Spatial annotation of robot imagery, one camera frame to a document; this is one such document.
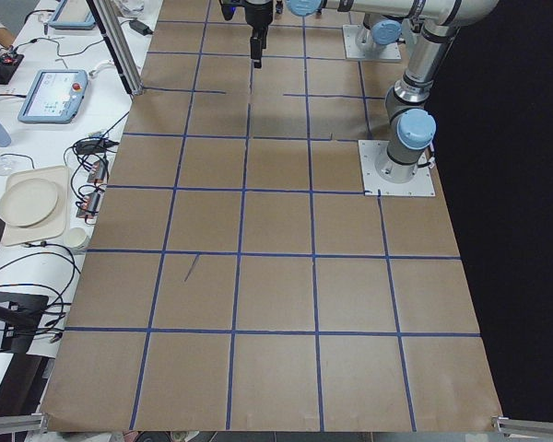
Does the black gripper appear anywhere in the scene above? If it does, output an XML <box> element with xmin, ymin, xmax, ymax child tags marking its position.
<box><xmin>243</xmin><ymin>0</ymin><xmax>274</xmax><ymax>69</ymax></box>

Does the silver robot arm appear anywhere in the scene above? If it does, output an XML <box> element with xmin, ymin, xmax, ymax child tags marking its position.
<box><xmin>286</xmin><ymin>1</ymin><xmax>498</xmax><ymax>183</ymax></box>
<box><xmin>355</xmin><ymin>13</ymin><xmax>402</xmax><ymax>51</ymax></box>

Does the black monitor stand base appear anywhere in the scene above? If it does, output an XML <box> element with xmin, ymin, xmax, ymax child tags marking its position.
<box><xmin>0</xmin><ymin>291</ymin><xmax>49</xmax><ymax>354</ymax></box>

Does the black power adapter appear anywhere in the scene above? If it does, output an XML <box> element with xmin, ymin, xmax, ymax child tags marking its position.
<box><xmin>128</xmin><ymin>18</ymin><xmax>153</xmax><ymax>36</ymax></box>

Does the blue teach pendant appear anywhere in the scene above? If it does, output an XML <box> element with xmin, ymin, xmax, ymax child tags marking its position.
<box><xmin>48</xmin><ymin>0</ymin><xmax>96</xmax><ymax>30</ymax></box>
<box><xmin>18</xmin><ymin>70</ymin><xmax>88</xmax><ymax>123</ymax></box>

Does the white paper cup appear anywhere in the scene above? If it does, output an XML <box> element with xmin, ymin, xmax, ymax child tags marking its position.
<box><xmin>63</xmin><ymin>227</ymin><xmax>90</xmax><ymax>254</ymax></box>

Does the beige tray with plate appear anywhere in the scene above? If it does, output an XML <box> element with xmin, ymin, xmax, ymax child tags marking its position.
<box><xmin>0</xmin><ymin>166</ymin><xmax>70</xmax><ymax>246</ymax></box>

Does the beige round plate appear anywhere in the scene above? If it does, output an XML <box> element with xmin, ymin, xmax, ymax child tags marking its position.
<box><xmin>0</xmin><ymin>179</ymin><xmax>58</xmax><ymax>227</ymax></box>

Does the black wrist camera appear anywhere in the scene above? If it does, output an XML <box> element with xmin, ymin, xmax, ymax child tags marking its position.
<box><xmin>218</xmin><ymin>0</ymin><xmax>242</xmax><ymax>21</ymax></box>

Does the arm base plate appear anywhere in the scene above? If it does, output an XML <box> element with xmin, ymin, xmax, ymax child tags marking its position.
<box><xmin>359</xmin><ymin>140</ymin><xmax>436</xmax><ymax>197</ymax></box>
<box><xmin>342</xmin><ymin>25</ymin><xmax>402</xmax><ymax>63</ymax></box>

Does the aluminium frame post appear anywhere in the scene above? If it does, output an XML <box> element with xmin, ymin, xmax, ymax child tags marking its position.
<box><xmin>87</xmin><ymin>0</ymin><xmax>143</xmax><ymax>97</ymax></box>

